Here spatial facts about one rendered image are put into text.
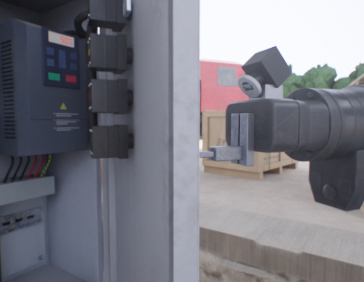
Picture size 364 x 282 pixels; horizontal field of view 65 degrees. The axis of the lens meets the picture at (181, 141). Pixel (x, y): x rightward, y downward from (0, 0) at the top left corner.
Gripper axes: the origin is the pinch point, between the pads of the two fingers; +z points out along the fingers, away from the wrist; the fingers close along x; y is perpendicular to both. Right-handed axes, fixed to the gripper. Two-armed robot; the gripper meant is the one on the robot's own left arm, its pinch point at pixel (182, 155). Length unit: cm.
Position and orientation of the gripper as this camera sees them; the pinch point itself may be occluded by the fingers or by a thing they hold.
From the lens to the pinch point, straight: 24.1
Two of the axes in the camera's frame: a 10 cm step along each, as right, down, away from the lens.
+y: 0.0, -10.0, -0.7
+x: 3.9, 0.6, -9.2
